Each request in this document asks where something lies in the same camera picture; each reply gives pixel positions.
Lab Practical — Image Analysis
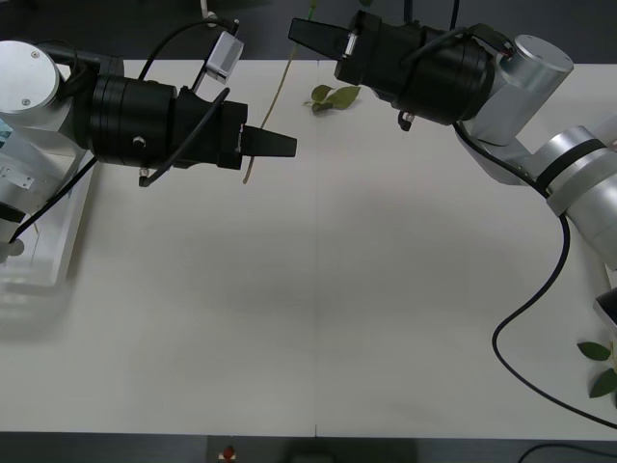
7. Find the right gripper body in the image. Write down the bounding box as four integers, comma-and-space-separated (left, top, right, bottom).
334, 10, 425, 100

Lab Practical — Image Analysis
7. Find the black floor cable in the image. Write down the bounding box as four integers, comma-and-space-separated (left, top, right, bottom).
515, 441, 617, 463

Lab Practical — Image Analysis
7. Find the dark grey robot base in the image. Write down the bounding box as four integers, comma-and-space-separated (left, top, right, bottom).
206, 435, 418, 463

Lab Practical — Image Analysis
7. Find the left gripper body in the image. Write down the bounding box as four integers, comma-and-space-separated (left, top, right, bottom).
175, 86, 250, 171

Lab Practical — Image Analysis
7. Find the green leaf sprig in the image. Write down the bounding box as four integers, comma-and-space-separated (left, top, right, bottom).
577, 340, 617, 399
303, 85, 362, 116

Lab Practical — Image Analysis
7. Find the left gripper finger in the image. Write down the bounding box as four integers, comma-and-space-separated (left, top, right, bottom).
240, 124, 298, 159

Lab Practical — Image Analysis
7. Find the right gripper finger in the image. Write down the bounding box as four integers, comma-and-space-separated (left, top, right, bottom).
287, 17, 349, 63

